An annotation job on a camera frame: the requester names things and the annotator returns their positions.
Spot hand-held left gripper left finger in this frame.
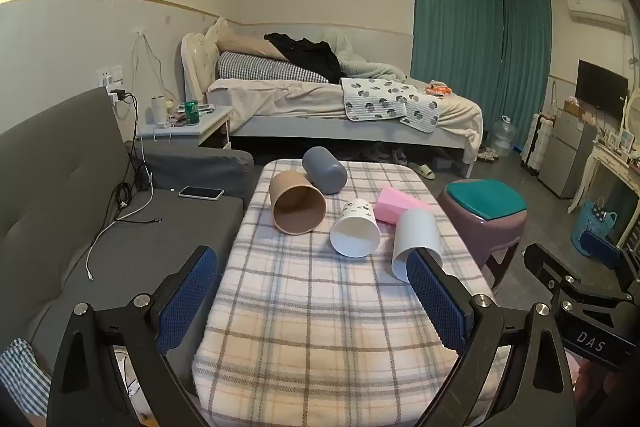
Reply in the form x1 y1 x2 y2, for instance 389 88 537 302
46 245 221 427

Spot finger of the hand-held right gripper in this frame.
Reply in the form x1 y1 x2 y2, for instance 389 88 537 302
580 227 640 293
523 243 636 309

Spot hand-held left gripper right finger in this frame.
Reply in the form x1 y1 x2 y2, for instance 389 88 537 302
406 247 577 427

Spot plain white cup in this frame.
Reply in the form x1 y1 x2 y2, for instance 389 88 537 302
391 208 444 283

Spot pink sponge block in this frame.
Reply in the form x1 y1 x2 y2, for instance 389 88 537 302
375 187 432 224

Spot white cup with dark print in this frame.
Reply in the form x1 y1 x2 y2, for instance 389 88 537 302
330 198 382 257

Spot brown cup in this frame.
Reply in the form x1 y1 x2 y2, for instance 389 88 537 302
269 171 327 236

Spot grey cup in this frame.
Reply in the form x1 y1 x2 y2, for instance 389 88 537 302
302 146 348 195

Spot blue basket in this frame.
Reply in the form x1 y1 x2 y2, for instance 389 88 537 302
571 198 618 258

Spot purple plastic stool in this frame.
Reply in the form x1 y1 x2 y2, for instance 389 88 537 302
439 179 528 293

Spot white dressing table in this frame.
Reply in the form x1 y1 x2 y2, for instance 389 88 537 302
567 139 640 248

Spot teal seat cushion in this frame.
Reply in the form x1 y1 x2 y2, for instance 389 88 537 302
446 179 528 220

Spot grey small fridge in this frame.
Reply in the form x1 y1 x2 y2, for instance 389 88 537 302
539 109 598 199

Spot smartphone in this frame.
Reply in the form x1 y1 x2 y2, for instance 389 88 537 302
178 186 225 201

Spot white suitcase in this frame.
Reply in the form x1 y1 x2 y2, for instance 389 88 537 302
520 113 551 172

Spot plaid-covered table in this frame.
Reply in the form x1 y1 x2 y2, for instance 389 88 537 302
192 159 506 427

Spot clear water jug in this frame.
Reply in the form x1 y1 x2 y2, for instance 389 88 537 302
492 116 516 158

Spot oval mirror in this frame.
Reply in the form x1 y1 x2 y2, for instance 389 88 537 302
621 89 640 148

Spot shoes under bed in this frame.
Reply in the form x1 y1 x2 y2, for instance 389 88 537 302
360 146 408 164

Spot black television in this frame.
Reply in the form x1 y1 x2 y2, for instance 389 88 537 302
575 60 629 114

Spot grey sofa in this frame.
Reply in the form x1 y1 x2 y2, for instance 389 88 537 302
0 87 256 358

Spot white nightstand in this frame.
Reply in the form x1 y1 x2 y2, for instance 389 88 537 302
136 105 234 151

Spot striped cloth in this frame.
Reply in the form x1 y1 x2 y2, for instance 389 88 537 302
0 339 53 413

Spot leaf patterned mat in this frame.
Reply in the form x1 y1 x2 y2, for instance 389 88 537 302
341 77 442 134

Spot bed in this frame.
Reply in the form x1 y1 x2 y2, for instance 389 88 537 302
181 18 485 178

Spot white air conditioner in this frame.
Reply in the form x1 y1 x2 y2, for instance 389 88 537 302
566 0 630 30

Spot checkered pillow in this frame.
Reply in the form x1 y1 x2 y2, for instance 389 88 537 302
217 52 331 82

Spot green curtain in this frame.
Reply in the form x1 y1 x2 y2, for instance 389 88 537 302
410 0 553 158

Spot light green quilt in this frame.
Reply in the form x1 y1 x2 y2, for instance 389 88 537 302
320 29 408 80

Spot beige pillow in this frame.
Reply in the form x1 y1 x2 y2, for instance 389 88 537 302
215 32 288 60

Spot black clothing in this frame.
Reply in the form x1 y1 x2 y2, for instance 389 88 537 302
264 33 343 84

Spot white charging cable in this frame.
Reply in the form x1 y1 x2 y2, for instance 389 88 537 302
86 191 153 282

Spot black cable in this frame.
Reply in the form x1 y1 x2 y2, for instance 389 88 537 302
112 92 163 225

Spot white wall socket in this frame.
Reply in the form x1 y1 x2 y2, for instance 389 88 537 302
95 66 125 88

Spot white wall cable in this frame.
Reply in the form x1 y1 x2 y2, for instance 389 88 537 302
131 29 174 128

